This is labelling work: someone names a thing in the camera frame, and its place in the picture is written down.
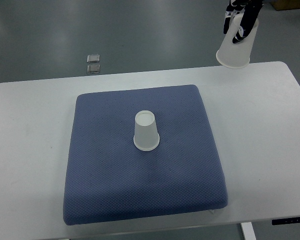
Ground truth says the black white robotic hand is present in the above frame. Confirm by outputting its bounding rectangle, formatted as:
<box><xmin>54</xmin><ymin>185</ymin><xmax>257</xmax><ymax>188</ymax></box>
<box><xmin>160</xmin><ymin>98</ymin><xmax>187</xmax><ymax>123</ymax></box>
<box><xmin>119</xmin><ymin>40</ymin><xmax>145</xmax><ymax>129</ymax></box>
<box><xmin>223</xmin><ymin>0</ymin><xmax>264</xmax><ymax>44</ymax></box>

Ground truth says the white paper cup carried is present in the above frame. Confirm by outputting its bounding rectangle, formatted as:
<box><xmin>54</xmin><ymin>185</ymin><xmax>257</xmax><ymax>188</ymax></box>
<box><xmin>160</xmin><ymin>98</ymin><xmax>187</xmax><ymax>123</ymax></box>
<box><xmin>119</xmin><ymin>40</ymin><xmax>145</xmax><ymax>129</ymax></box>
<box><xmin>215</xmin><ymin>13</ymin><xmax>259</xmax><ymax>69</ymax></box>

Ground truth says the cardboard box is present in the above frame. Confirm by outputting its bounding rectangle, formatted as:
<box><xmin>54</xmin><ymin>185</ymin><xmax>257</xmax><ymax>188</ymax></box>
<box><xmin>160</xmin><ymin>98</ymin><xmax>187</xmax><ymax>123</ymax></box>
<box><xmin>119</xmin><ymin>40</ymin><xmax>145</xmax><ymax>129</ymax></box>
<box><xmin>270</xmin><ymin>0</ymin><xmax>300</xmax><ymax>11</ymax></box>

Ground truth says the upper metal floor plate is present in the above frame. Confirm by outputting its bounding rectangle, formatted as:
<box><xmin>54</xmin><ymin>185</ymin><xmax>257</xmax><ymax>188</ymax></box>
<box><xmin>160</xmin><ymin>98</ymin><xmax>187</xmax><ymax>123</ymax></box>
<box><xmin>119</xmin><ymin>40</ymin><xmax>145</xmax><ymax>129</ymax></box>
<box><xmin>87</xmin><ymin>54</ymin><xmax>100</xmax><ymax>63</ymax></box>

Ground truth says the metal floor plate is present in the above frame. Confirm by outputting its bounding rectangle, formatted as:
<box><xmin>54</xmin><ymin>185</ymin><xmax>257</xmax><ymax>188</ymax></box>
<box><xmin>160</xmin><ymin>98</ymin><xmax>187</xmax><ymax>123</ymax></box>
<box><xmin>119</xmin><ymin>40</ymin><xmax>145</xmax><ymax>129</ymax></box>
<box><xmin>87</xmin><ymin>54</ymin><xmax>100</xmax><ymax>63</ymax></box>
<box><xmin>87</xmin><ymin>64</ymin><xmax>101</xmax><ymax>74</ymax></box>

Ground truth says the white paper cup on cushion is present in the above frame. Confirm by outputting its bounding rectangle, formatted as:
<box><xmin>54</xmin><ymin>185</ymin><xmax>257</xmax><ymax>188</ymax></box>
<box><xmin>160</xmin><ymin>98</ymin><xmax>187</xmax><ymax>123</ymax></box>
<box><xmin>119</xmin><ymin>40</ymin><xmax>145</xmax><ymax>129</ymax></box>
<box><xmin>133</xmin><ymin>110</ymin><xmax>160</xmax><ymax>152</ymax></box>

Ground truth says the lower metal floor plate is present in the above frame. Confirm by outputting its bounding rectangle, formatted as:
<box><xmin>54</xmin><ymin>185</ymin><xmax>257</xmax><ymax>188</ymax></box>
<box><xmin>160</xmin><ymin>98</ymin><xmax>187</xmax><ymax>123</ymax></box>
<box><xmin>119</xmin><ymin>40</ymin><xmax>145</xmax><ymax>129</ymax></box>
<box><xmin>87</xmin><ymin>64</ymin><xmax>101</xmax><ymax>74</ymax></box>

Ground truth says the black desk control panel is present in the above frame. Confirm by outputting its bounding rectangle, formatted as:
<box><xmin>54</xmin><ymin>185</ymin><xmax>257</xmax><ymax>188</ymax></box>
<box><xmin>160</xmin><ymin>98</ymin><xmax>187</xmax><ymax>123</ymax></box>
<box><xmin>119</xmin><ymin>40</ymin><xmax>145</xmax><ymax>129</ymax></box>
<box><xmin>271</xmin><ymin>216</ymin><xmax>300</xmax><ymax>226</ymax></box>

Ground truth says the blue mesh seat cushion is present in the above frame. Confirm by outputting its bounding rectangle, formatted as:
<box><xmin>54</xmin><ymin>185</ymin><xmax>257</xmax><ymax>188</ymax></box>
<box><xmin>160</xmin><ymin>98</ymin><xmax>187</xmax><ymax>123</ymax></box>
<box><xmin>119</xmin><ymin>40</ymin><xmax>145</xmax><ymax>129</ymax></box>
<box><xmin>63</xmin><ymin>84</ymin><xmax>228</xmax><ymax>225</ymax></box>

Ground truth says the white table leg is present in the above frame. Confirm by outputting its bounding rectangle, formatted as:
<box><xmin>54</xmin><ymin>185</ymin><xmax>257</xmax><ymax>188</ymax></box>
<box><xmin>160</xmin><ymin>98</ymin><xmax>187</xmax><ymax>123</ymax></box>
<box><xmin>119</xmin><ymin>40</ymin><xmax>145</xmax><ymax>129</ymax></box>
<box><xmin>240</xmin><ymin>222</ymin><xmax>257</xmax><ymax>240</ymax></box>

